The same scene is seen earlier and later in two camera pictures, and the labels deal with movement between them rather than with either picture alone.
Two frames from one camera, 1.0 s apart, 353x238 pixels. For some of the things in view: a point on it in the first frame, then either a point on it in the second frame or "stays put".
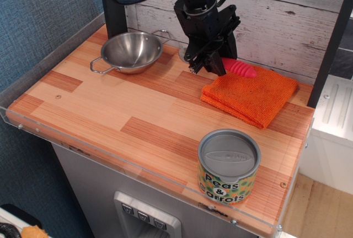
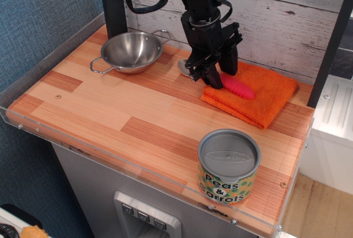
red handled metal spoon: (238, 67) to (228, 82)
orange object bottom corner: (33, 231) stays put
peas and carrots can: (227, 161) stays put
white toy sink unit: (328, 155) stays put
